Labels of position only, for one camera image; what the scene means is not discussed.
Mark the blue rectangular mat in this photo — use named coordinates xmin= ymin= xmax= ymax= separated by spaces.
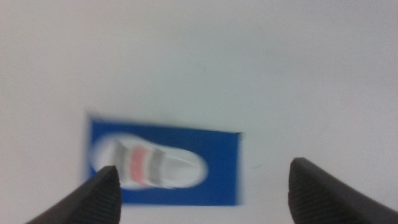
xmin=83 ymin=115 xmax=244 ymax=207

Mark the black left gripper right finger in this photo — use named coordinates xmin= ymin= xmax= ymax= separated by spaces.
xmin=287 ymin=157 xmax=398 ymax=224

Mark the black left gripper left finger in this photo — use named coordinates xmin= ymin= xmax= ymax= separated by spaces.
xmin=25 ymin=165 xmax=123 ymax=224

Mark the white shoe with striped strap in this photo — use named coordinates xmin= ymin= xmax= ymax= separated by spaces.
xmin=89 ymin=133 xmax=209 ymax=190

